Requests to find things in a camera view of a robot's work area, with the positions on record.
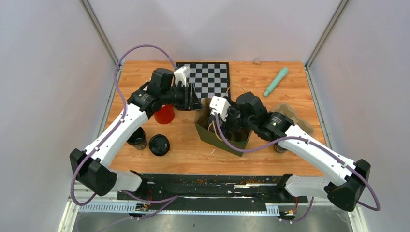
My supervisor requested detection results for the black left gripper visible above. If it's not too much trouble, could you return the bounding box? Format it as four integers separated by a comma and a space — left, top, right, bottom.
162, 83, 205, 112

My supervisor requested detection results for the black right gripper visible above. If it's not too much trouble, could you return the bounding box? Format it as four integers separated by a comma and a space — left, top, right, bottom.
212, 101, 256, 140

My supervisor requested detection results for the green paper bag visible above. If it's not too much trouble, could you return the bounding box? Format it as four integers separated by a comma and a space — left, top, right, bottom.
194, 98, 252, 157

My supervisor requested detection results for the clear brown plastic cup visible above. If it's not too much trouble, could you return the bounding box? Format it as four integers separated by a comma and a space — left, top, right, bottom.
273, 144, 287, 154

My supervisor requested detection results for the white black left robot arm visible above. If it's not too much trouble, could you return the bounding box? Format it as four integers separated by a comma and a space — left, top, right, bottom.
69, 66, 203, 200

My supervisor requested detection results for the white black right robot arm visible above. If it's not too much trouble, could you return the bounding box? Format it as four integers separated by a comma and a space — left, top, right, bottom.
209, 92, 381, 212

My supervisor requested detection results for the black white chessboard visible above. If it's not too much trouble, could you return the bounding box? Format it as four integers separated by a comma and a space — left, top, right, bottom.
176, 61, 231, 101

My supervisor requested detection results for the red straw holder cup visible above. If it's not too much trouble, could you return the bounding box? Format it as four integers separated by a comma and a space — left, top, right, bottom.
153, 105, 175, 125

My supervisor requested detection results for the black lid stack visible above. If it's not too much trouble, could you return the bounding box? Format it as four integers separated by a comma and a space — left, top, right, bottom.
148, 134, 170, 156

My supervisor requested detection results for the small brown wood block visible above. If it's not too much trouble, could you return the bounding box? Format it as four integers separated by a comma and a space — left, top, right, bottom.
252, 59, 262, 66

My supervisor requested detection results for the black cup stack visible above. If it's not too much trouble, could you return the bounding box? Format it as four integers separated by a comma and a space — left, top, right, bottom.
127, 127, 147, 150

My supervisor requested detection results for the cardboard cup carrier tray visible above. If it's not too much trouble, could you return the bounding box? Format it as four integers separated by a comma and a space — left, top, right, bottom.
273, 103, 315, 136

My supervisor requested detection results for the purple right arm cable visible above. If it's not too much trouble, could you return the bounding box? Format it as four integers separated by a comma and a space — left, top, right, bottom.
214, 114, 381, 223

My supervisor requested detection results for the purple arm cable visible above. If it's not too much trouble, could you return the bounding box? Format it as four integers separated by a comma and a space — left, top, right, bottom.
214, 114, 381, 223
70, 44, 180, 225

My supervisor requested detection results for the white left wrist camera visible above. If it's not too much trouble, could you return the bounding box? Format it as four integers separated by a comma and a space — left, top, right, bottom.
174, 66, 190, 87

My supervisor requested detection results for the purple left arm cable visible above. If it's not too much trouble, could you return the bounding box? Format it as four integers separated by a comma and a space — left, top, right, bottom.
70, 44, 180, 225

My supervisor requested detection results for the mint green handle tool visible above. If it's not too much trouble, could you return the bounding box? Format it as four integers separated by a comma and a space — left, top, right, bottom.
263, 67, 289, 97

